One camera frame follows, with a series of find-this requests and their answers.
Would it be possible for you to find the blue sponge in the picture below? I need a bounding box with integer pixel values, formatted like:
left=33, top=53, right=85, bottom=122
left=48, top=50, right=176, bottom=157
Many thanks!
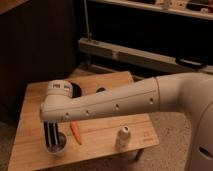
left=96, top=87, right=106, bottom=93

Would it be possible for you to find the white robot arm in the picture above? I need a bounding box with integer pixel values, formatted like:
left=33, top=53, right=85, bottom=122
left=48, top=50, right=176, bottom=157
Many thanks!
left=40, top=72, right=213, bottom=171

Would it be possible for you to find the white plastic bottle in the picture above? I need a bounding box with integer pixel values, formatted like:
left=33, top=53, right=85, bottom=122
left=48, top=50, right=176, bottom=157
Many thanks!
left=115, top=126, right=131, bottom=151

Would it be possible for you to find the metal pole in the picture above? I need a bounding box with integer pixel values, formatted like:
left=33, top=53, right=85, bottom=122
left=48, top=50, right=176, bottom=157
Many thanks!
left=83, top=0, right=92, bottom=41

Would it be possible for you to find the orange carrot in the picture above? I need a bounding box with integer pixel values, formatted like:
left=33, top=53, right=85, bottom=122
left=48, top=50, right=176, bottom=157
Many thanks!
left=70, top=122, right=82, bottom=145

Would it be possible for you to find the long grey case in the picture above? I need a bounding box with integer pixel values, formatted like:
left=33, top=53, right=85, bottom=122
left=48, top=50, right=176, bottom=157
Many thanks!
left=78, top=38, right=213, bottom=74

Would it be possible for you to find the black case handle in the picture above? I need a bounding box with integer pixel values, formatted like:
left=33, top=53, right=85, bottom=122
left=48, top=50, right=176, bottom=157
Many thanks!
left=175, top=58, right=207, bottom=70

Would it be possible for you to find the wall shelf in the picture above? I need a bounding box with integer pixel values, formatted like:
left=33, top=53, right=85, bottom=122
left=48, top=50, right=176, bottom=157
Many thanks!
left=90, top=0, right=213, bottom=21

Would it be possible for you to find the dark blue bowl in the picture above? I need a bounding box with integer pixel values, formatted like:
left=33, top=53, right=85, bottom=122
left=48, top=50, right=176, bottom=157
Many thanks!
left=72, top=83, right=82, bottom=98

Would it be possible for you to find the wooden table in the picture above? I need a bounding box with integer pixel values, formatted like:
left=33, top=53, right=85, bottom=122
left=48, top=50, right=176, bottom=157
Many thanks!
left=7, top=70, right=160, bottom=171

